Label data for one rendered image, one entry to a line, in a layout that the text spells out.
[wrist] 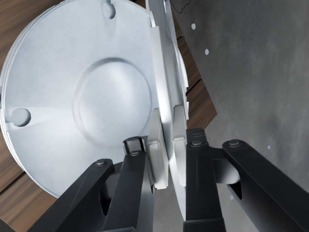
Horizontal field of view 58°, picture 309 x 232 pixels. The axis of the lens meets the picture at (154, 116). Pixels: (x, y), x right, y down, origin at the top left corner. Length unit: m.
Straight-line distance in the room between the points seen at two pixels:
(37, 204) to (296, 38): 1.62
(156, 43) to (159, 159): 0.08
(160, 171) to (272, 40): 1.43
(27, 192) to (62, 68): 0.16
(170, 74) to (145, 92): 0.16
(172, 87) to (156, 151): 0.12
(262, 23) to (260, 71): 0.23
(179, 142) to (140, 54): 0.29
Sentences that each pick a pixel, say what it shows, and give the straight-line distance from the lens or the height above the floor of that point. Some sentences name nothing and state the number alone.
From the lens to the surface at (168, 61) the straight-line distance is 0.27.
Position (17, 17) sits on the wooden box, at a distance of 0.39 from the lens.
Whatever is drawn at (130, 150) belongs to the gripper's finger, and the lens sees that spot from 0.15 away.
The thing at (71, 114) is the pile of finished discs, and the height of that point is 0.38.
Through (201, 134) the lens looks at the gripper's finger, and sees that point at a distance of 0.17.
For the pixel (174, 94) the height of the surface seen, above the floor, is 0.53.
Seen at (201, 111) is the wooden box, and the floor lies 0.35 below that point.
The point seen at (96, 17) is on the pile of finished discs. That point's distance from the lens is 0.39.
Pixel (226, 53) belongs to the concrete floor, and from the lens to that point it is 1.23.
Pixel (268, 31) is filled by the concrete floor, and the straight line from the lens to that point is 1.53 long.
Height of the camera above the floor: 0.72
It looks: 49 degrees down
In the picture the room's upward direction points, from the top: 99 degrees clockwise
